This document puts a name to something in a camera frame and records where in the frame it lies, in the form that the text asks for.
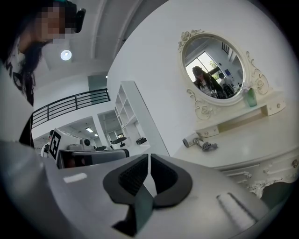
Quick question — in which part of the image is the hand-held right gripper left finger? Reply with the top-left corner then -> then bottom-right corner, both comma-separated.
44,153 -> 150,234

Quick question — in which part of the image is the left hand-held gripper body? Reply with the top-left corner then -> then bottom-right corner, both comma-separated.
48,127 -> 130,170

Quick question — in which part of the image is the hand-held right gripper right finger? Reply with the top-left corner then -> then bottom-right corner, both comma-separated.
140,153 -> 270,239

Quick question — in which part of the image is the white hair dryer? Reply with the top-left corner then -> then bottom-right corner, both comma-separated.
182,132 -> 219,152

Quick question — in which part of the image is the white ornate dressing table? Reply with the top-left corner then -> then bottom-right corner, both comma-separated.
172,29 -> 299,199

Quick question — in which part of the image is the oval vanity mirror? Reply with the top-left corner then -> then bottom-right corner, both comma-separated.
184,35 -> 245,100

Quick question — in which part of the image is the white appliance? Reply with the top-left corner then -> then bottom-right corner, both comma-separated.
67,138 -> 95,151

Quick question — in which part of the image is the black metal railing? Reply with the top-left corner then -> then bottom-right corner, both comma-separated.
31,88 -> 112,129

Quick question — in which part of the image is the person's torso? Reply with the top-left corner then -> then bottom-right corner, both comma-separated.
0,35 -> 47,150

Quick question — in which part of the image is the white cubby shelf unit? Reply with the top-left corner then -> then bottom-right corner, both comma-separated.
114,80 -> 171,157

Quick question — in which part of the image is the round ceiling lamp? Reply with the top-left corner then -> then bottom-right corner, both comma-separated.
60,49 -> 72,61

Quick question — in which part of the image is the green vase with flowers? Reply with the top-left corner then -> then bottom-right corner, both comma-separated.
242,86 -> 257,108

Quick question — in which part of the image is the person's head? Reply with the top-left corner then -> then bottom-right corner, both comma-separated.
14,0 -> 80,47

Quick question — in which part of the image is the black head-mounted camera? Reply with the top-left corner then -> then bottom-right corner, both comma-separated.
74,8 -> 86,34

